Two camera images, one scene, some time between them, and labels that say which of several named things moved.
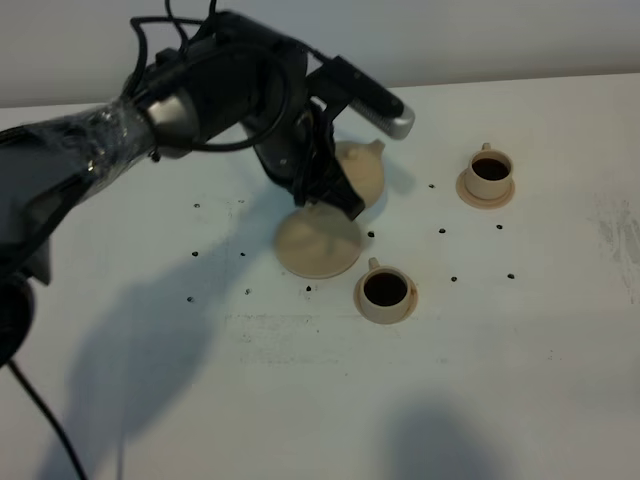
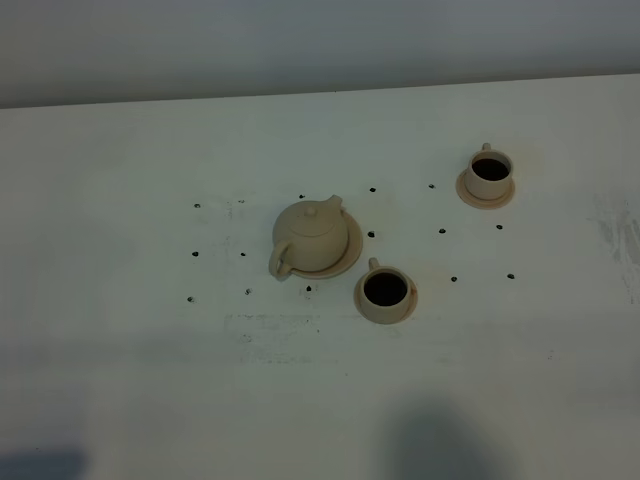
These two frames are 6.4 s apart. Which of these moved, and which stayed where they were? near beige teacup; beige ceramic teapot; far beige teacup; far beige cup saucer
Moved: beige ceramic teapot
Stayed: near beige teacup; far beige cup saucer; far beige teacup
